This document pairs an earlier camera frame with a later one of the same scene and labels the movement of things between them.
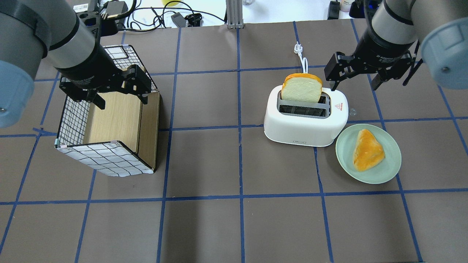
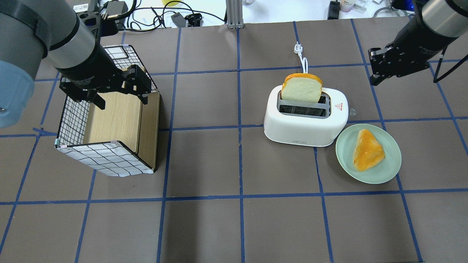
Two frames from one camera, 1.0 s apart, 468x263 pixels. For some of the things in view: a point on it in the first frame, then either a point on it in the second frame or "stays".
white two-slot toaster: x=305 y=124 stays
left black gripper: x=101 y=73 stays
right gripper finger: x=339 y=68 → x=377 y=60
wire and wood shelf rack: x=121 y=140 stays
